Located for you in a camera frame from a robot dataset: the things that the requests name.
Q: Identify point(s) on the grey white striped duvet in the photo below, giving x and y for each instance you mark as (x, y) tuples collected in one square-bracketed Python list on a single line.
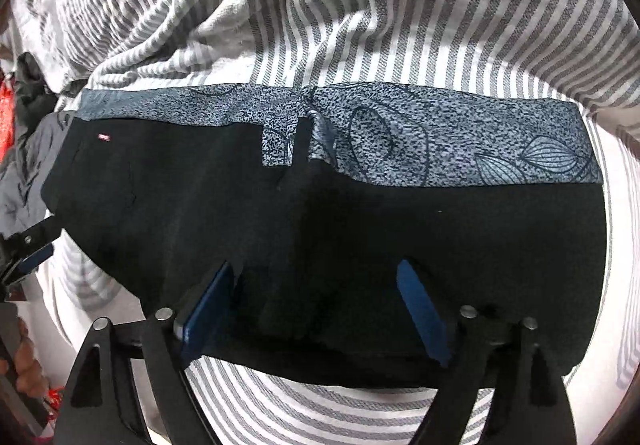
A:
[(350, 5)]

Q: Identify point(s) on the red plastic bag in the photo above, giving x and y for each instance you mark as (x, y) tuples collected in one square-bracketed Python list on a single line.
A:
[(7, 115)]

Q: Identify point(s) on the white striped bed sheet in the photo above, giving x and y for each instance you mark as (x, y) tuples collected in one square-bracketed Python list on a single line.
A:
[(310, 407)]

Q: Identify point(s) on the black cloth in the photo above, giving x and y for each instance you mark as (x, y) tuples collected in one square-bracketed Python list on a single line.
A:
[(32, 85)]

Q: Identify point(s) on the person's left hand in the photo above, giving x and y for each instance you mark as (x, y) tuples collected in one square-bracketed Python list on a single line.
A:
[(27, 365)]

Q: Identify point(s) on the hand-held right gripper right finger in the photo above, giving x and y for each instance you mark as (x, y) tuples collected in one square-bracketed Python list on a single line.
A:
[(422, 310)]

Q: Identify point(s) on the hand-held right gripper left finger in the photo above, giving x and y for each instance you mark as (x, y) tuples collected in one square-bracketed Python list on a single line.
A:
[(207, 315)]

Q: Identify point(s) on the grey quilted jacket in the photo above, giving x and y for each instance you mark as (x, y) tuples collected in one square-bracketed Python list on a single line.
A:
[(27, 175)]

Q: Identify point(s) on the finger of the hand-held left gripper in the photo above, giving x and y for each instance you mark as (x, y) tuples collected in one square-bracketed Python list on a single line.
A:
[(36, 259), (42, 231)]

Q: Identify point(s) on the black garment blue floral trim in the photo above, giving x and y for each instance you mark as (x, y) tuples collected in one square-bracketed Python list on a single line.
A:
[(350, 245)]

